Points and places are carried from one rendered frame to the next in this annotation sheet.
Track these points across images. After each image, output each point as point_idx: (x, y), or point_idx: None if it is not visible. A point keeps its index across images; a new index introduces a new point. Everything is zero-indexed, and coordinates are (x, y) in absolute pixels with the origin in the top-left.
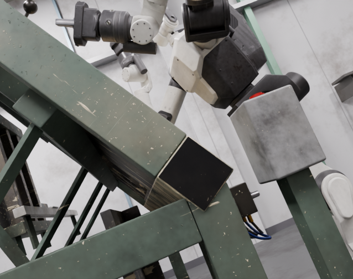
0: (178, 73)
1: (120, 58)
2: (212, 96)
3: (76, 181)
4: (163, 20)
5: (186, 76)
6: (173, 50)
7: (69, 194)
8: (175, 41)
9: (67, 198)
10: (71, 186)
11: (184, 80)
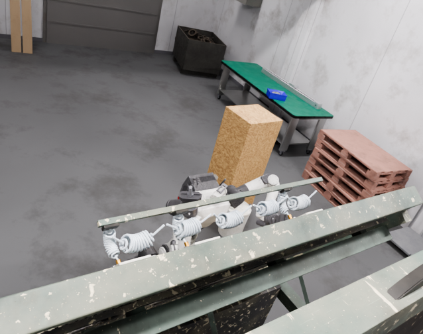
0: (211, 218)
1: (197, 209)
2: (207, 226)
3: (213, 316)
4: (226, 191)
5: (214, 219)
6: (224, 209)
7: (216, 327)
8: (229, 205)
9: (217, 331)
10: (214, 323)
11: (208, 221)
